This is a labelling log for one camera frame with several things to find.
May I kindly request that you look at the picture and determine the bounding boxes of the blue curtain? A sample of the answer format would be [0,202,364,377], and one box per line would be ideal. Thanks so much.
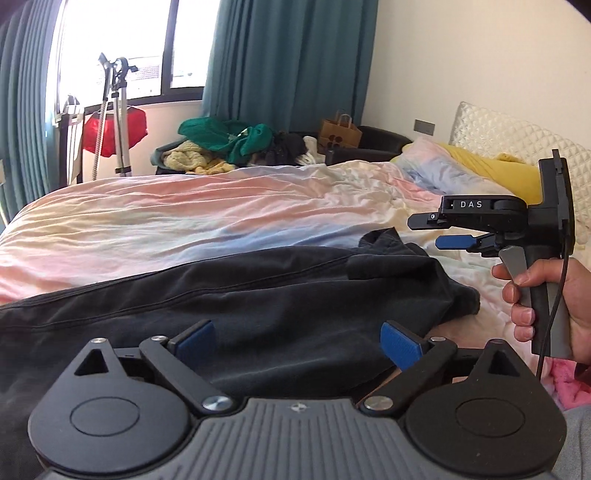
[0,0,63,227]
[202,0,379,134]

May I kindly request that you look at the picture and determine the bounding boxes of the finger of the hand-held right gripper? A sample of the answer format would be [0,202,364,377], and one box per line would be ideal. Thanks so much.
[436,234,497,254]
[407,211,451,230]

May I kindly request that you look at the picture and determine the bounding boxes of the white crumpled cloth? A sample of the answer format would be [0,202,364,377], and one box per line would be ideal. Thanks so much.
[295,135,326,165]

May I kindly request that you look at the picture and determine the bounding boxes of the pink fluffy towel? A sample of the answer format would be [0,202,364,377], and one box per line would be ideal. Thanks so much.
[549,357,585,409]

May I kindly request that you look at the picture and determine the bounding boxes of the dark pants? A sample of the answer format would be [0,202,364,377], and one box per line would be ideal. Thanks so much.
[0,228,481,467]

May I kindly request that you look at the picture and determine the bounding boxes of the yellow pillow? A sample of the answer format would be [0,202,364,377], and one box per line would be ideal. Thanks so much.
[436,142,546,206]

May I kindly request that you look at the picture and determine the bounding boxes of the yellow knit garment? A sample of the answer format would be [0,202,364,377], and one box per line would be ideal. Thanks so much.
[164,141,234,175]

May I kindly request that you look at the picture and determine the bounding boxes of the dark framed window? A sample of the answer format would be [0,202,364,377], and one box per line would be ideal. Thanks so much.
[51,0,218,107]

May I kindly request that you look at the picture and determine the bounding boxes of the dark clothes pile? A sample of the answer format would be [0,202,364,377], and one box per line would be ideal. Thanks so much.
[259,131,308,164]

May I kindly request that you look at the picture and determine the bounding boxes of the pastel pillow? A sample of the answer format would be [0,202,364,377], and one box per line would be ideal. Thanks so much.
[390,136,509,195]

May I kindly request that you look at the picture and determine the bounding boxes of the brown paper bag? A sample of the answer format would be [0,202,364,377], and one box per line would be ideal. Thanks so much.
[320,110,363,151]

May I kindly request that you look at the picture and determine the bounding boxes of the person's right hand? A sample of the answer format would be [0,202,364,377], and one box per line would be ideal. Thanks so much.
[492,257,591,365]

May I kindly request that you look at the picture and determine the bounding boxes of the red garment on hanger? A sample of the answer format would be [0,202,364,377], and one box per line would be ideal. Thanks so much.
[83,107,148,158]

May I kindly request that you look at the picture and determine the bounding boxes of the white quilted headboard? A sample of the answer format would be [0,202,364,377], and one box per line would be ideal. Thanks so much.
[449,102,591,222]

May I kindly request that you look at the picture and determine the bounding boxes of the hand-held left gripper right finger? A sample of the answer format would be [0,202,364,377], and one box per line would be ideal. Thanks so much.
[361,322,529,414]

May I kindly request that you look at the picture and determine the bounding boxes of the black armchair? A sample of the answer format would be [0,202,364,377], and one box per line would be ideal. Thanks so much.
[325,126,413,164]

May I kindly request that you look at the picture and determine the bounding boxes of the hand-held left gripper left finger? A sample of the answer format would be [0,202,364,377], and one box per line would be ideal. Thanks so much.
[60,320,235,415]

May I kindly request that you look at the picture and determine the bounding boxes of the pastel duvet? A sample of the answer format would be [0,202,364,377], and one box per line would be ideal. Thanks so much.
[0,161,546,370]

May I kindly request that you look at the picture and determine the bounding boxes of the green garment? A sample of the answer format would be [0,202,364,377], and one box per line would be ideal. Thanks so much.
[179,117,274,164]

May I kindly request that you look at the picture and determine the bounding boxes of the dark wooden chair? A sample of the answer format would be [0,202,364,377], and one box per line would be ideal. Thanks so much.
[54,95,86,185]

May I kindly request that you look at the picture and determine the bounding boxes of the black cable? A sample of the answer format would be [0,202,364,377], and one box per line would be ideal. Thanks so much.
[536,251,570,377]

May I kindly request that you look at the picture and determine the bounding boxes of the person's grey trousers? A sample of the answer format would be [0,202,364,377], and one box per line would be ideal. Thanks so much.
[551,406,591,480]

